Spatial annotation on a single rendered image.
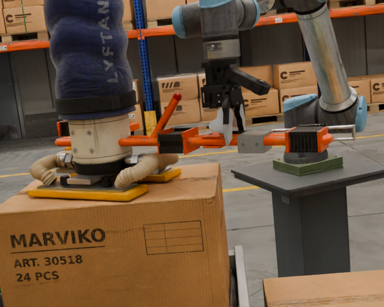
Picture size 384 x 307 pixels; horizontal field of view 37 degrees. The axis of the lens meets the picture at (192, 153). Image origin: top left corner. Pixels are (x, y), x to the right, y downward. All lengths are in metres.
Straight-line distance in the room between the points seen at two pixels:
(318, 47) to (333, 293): 0.87
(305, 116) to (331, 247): 0.58
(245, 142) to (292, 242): 1.19
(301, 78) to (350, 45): 1.79
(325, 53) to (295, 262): 0.92
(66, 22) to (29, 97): 8.79
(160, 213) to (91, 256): 0.22
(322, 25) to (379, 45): 8.57
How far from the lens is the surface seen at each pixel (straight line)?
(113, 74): 1.55
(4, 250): 1.62
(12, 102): 10.34
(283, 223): 2.57
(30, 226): 1.57
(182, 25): 1.59
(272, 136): 1.43
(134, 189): 1.51
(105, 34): 1.55
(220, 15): 1.41
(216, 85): 1.45
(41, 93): 10.27
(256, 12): 1.55
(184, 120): 8.73
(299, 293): 1.85
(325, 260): 2.56
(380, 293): 1.85
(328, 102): 2.34
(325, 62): 2.20
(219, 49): 1.41
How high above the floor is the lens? 1.33
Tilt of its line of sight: 11 degrees down
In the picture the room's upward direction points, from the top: 6 degrees counter-clockwise
